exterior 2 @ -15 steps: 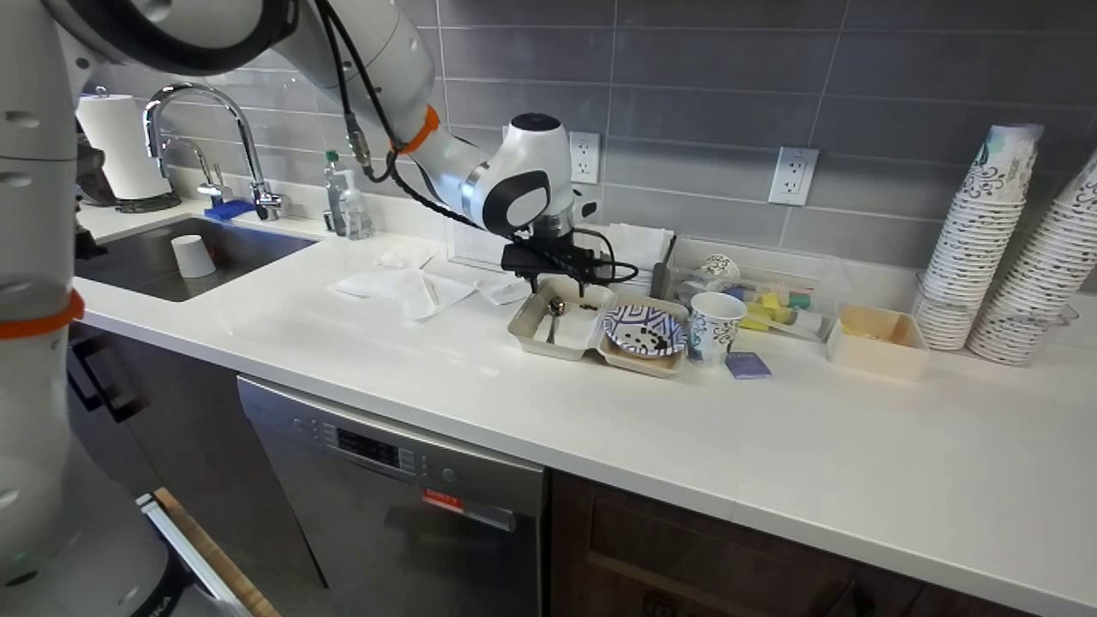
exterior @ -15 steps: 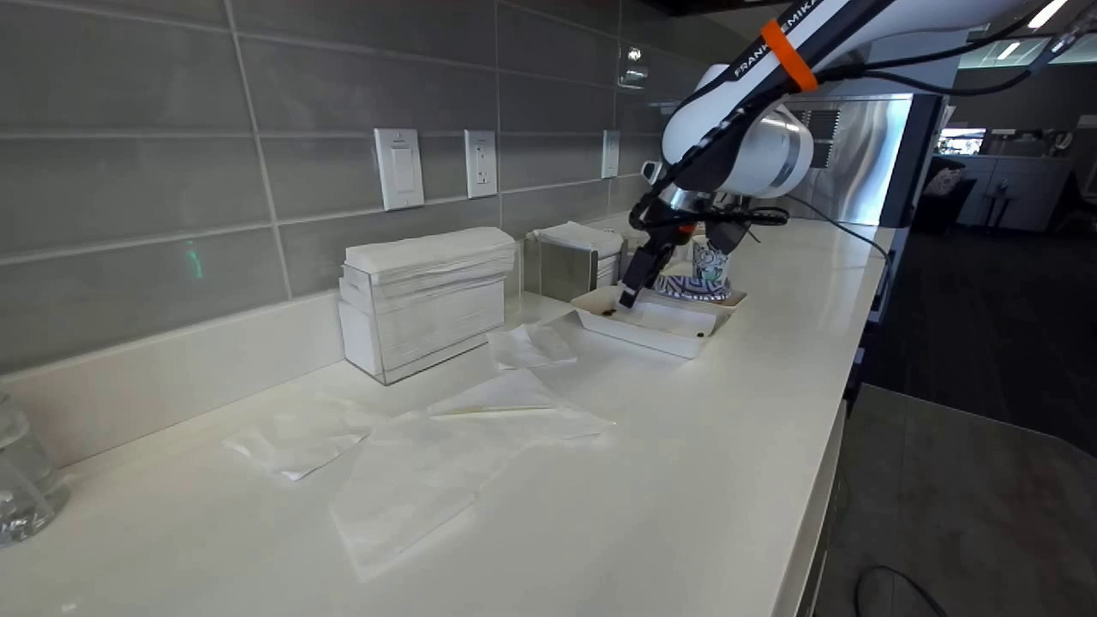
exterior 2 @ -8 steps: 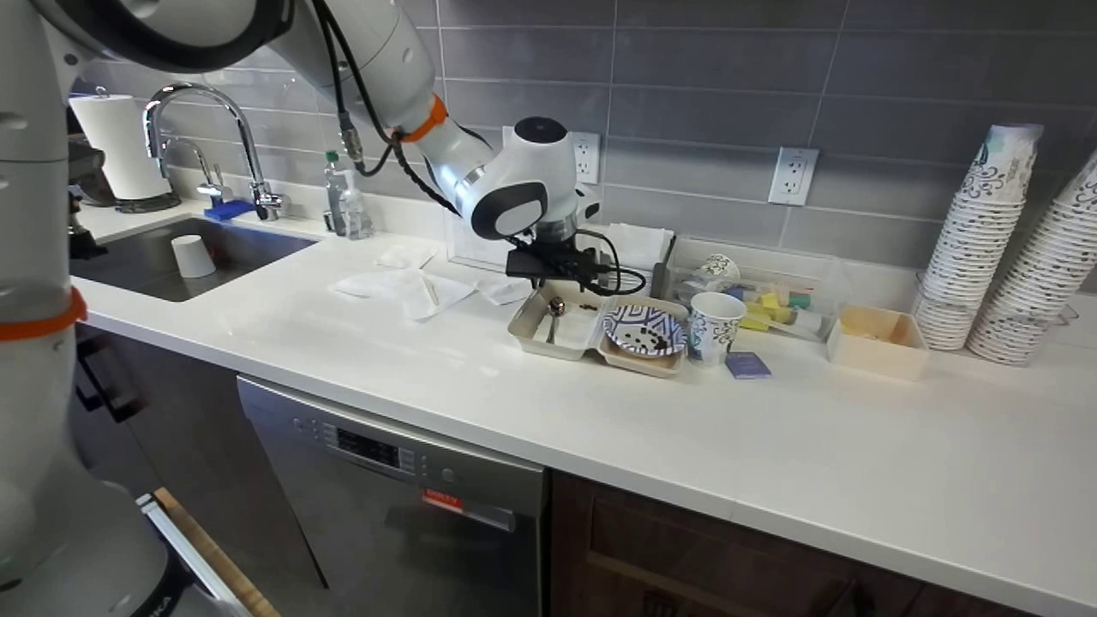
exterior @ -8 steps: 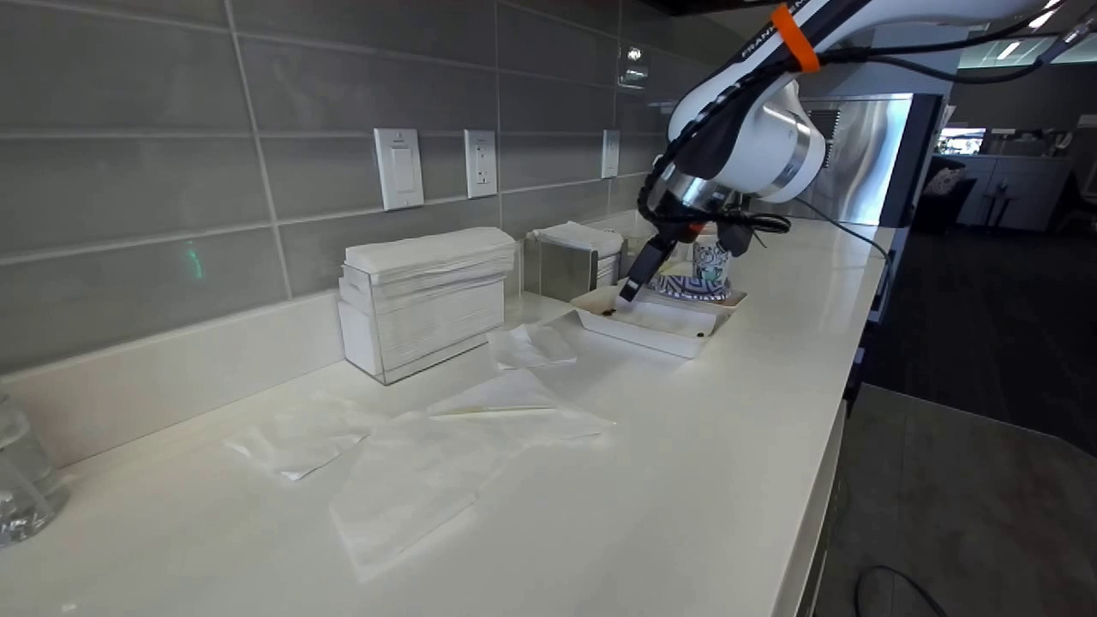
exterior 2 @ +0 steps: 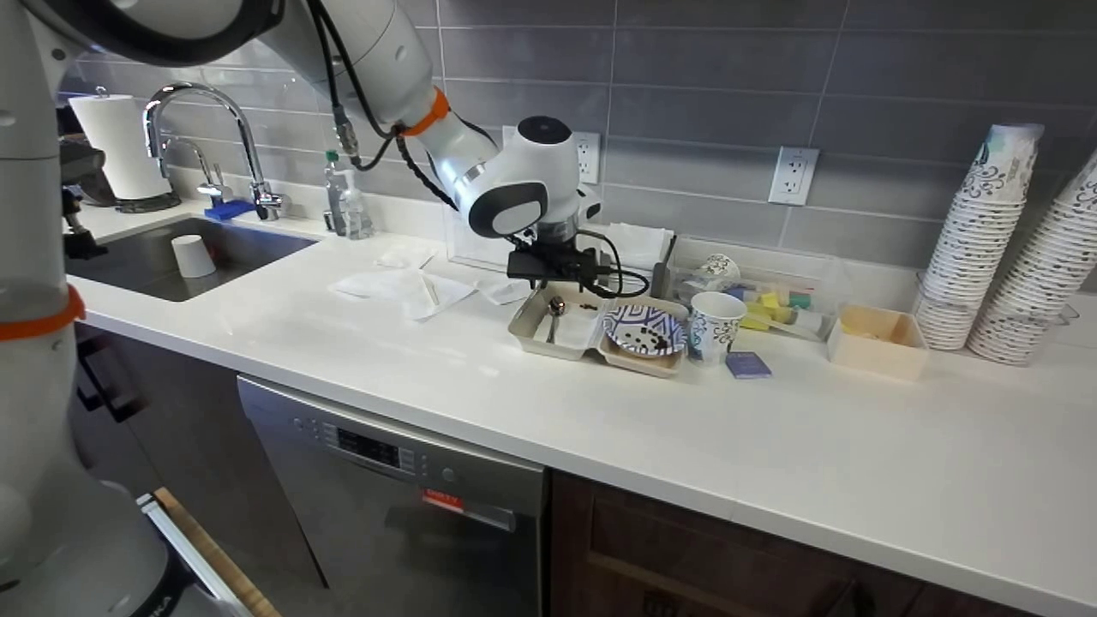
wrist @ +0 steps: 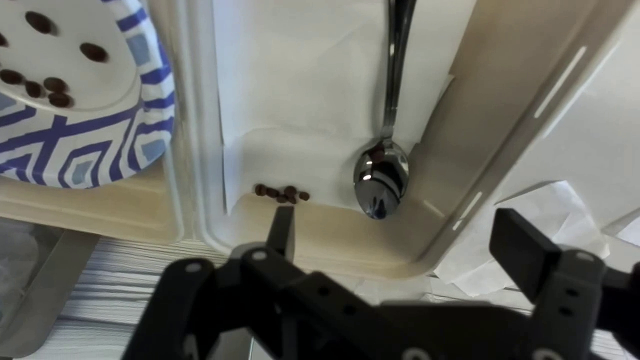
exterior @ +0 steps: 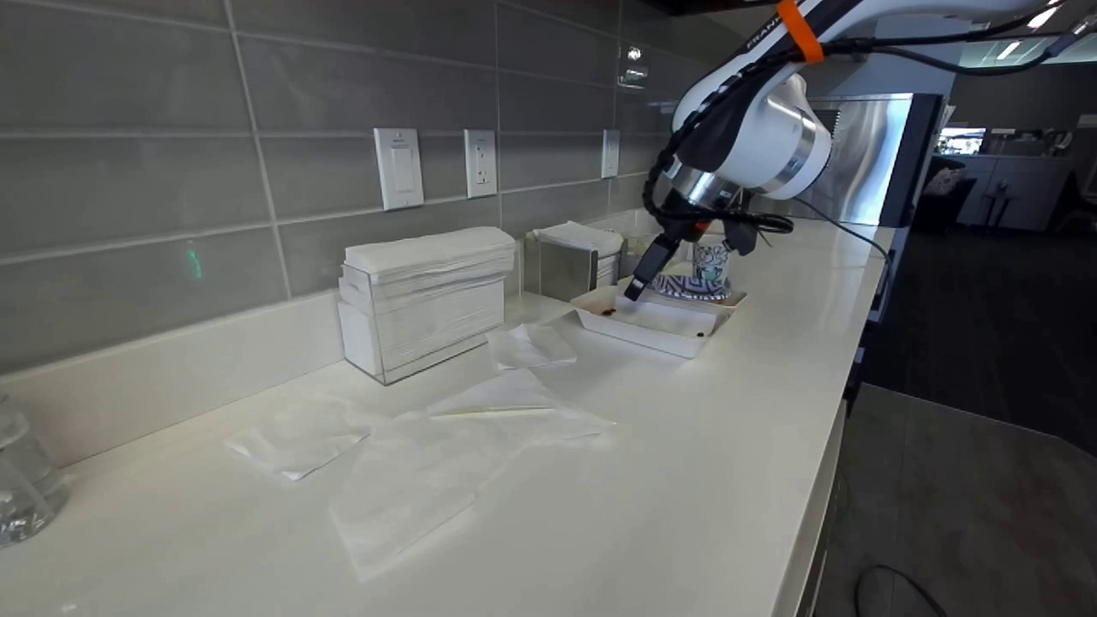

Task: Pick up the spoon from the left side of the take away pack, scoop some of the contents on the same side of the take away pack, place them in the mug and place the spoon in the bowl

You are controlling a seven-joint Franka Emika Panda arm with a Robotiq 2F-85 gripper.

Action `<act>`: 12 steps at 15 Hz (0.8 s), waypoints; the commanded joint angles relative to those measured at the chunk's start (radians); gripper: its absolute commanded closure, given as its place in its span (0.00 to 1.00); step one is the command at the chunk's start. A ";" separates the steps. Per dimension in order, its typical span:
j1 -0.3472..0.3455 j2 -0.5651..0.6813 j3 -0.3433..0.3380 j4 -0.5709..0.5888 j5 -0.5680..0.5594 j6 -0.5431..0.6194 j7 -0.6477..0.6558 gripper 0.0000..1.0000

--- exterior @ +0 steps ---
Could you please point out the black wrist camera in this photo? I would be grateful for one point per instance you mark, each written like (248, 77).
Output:
(777, 222)

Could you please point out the white office desk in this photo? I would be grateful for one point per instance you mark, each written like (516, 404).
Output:
(1022, 191)

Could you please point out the blue patterned paper cup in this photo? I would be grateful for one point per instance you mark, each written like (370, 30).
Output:
(714, 271)

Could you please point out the small steel napkin holder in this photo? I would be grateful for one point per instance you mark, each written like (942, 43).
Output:
(565, 268)

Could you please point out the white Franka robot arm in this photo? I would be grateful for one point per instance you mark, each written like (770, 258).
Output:
(777, 125)

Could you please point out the crumpled clear plastic wrap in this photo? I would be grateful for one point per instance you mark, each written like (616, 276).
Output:
(532, 349)

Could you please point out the clear glass jar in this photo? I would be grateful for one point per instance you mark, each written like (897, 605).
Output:
(23, 491)

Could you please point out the white wall outlet plate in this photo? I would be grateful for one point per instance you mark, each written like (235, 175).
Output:
(400, 167)
(482, 164)
(611, 154)

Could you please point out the blue patterned paper plate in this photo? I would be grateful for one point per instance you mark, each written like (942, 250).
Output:
(700, 294)

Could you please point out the ceiling light panel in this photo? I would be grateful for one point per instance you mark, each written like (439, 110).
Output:
(1044, 15)

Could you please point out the flat clear plastic bag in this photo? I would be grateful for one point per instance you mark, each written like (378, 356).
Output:
(296, 440)

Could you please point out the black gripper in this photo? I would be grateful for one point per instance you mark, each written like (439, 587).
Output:
(714, 211)

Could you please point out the clear dispenser with white napkins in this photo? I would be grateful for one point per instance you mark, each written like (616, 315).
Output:
(421, 309)

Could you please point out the black office chair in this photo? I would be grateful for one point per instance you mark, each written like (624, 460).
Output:
(942, 192)

